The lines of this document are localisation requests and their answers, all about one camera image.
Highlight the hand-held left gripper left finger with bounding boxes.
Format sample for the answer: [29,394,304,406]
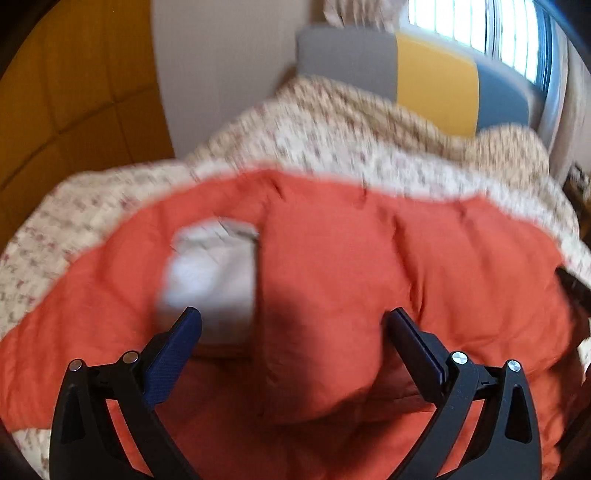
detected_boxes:
[50,306,204,480]

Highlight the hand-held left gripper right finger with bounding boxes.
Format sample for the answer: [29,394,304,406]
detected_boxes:
[379,308,542,480]

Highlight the orange puffer jacket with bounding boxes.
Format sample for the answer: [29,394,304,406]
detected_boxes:
[0,168,591,480]

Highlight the floral quilt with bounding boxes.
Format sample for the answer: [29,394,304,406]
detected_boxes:
[0,74,591,480]

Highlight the grey yellow blue headboard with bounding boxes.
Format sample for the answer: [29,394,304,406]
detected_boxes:
[295,24,546,139]

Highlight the yellow wooden wardrobe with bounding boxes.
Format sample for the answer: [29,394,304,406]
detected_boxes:
[0,0,175,250]

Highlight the patterned beige curtain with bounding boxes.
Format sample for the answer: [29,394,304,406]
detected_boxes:
[321,0,409,33]
[549,41,591,185]

